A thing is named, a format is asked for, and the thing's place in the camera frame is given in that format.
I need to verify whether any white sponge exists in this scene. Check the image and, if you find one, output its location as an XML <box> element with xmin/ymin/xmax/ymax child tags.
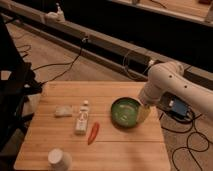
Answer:
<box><xmin>54</xmin><ymin>106</ymin><xmax>72</xmax><ymax>117</ymax></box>

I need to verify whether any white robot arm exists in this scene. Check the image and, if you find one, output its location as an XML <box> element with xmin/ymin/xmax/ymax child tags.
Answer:
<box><xmin>138</xmin><ymin>61</ymin><xmax>213</xmax><ymax>120</ymax></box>

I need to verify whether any green ceramic bowl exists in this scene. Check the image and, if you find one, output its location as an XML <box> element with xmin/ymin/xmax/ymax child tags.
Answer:
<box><xmin>110</xmin><ymin>97</ymin><xmax>141</xmax><ymax>128</ymax></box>

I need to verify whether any blue power box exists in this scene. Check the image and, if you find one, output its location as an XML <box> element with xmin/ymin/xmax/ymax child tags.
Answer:
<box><xmin>169</xmin><ymin>99</ymin><xmax>188</xmax><ymax>118</ymax></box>

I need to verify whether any red chili pepper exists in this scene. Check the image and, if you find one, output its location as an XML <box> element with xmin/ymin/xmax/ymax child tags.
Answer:
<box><xmin>88</xmin><ymin>122</ymin><xmax>100</xmax><ymax>145</ymax></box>

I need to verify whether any white squeeze bottle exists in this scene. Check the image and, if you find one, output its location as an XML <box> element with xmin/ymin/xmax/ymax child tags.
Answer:
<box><xmin>75</xmin><ymin>100</ymin><xmax>90</xmax><ymax>135</ymax></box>

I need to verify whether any white paper cup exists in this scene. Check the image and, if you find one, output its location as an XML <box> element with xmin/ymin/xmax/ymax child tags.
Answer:
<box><xmin>48</xmin><ymin>148</ymin><xmax>72</xmax><ymax>171</ymax></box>

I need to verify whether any black equipment stand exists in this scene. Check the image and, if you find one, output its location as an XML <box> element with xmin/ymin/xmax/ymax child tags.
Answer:
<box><xmin>0</xmin><ymin>15</ymin><xmax>42</xmax><ymax>152</ymax></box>

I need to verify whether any black cables right floor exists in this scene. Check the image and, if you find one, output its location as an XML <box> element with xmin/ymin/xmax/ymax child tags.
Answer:
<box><xmin>159</xmin><ymin>109</ymin><xmax>213</xmax><ymax>171</ymax></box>

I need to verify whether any long metal rail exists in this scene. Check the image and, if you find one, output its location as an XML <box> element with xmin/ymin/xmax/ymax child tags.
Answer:
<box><xmin>0</xmin><ymin>0</ymin><xmax>213</xmax><ymax>90</ymax></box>

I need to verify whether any black floor cable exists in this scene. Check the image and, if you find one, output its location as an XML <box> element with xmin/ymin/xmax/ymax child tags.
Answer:
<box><xmin>32</xmin><ymin>39</ymin><xmax>88</xmax><ymax>84</ymax></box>

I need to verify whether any white object on rail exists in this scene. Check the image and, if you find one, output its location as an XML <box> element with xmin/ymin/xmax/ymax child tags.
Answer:
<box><xmin>44</xmin><ymin>2</ymin><xmax>66</xmax><ymax>24</ymax></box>

